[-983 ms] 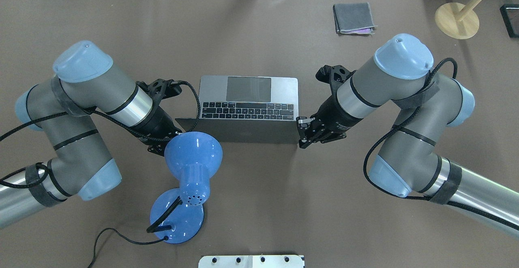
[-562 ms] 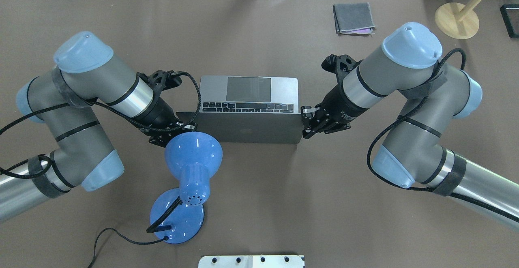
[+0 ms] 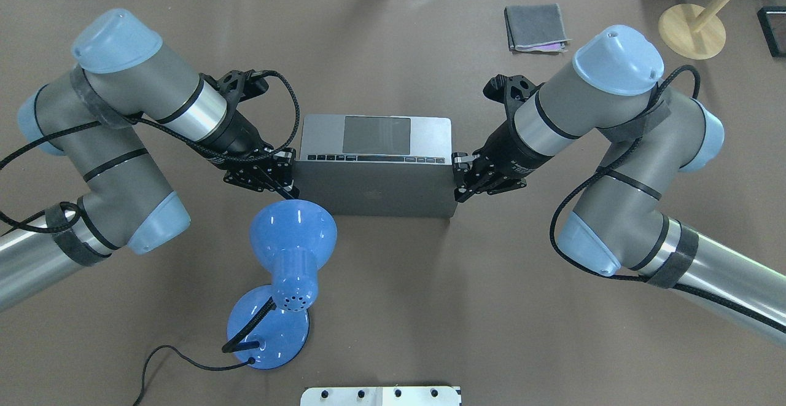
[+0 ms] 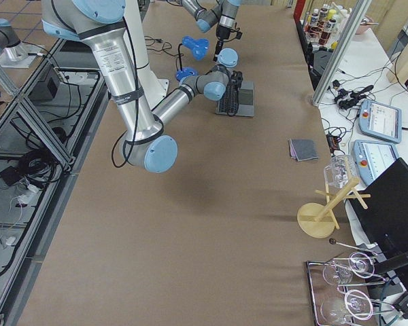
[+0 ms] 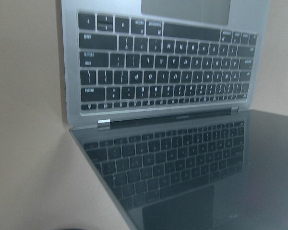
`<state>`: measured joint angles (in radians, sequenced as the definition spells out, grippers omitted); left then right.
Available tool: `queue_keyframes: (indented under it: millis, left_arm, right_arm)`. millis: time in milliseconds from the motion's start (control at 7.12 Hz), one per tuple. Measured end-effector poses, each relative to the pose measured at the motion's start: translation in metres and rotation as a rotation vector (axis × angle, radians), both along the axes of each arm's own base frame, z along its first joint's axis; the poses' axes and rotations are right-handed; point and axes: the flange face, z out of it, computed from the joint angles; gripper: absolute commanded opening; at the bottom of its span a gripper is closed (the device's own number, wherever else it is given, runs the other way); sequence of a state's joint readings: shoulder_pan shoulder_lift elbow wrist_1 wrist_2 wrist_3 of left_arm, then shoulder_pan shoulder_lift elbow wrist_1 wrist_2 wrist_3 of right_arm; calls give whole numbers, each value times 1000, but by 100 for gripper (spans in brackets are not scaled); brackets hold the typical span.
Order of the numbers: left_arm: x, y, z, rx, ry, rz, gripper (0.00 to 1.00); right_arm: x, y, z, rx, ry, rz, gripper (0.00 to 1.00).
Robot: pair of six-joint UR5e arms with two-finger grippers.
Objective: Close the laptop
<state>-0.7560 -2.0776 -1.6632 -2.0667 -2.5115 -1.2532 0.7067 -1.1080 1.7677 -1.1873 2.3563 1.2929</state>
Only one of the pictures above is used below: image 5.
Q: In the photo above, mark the grey laptop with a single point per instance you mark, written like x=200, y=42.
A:
x=158, y=96

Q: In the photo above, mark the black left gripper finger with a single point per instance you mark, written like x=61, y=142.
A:
x=70, y=228

